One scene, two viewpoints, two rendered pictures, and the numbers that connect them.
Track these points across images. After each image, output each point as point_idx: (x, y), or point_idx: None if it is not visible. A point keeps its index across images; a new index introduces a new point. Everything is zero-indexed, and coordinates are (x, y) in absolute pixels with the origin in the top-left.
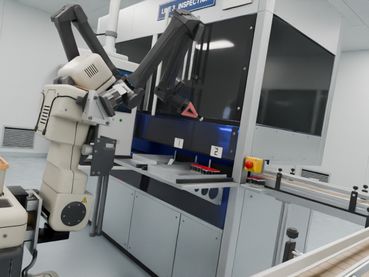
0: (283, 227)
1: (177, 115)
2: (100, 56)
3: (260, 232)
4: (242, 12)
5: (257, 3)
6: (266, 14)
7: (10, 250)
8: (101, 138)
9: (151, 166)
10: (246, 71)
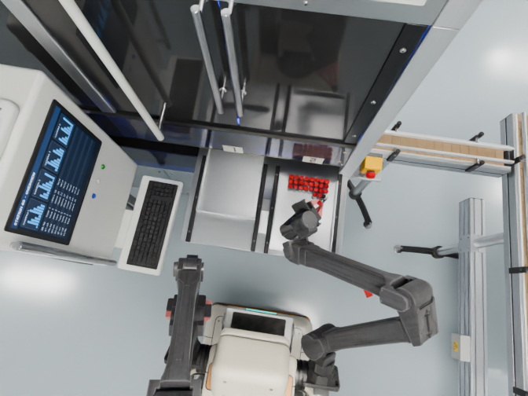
0: (385, 166)
1: (214, 127)
2: (284, 375)
3: None
4: (383, 15)
5: (440, 7)
6: (455, 37)
7: None
8: (291, 344)
9: (276, 249)
10: (375, 105)
